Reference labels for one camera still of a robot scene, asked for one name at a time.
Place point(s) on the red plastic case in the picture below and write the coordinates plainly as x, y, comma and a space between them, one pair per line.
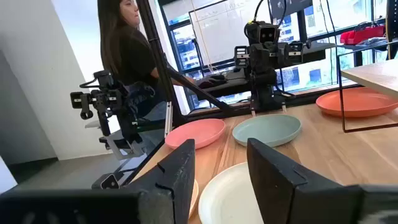
363, 35

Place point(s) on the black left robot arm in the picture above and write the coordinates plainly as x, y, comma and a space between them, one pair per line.
264, 90

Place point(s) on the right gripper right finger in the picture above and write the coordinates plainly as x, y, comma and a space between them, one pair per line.
295, 199

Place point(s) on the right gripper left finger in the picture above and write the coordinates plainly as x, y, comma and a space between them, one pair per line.
161, 199

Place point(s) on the black computer mouse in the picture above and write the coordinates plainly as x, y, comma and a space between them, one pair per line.
213, 81

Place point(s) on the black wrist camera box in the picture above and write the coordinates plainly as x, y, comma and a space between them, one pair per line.
264, 32

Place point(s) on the orange plate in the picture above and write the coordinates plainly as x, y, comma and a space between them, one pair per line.
357, 102

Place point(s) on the light teal plate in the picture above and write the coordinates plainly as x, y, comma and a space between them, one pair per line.
267, 129

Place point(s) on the pink plate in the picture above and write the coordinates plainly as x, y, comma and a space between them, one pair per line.
199, 132

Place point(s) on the dark grey desk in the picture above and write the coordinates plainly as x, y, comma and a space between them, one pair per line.
230, 84

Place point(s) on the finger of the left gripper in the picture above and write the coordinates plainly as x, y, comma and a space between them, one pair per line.
241, 56
295, 50

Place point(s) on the person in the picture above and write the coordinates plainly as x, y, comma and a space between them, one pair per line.
133, 56

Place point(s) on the small black camera box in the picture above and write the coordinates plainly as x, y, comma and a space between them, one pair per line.
107, 183

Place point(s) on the pale grey-green plate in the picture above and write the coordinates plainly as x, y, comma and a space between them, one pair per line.
227, 199

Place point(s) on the wooden shelf with black legs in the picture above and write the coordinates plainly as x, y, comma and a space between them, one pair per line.
373, 77

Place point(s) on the cream plate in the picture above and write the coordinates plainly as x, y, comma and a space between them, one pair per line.
193, 199

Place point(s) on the glass whiteboard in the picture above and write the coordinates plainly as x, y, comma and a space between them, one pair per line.
224, 31

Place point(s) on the black computer monitor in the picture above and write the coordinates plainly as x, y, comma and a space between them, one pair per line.
289, 7

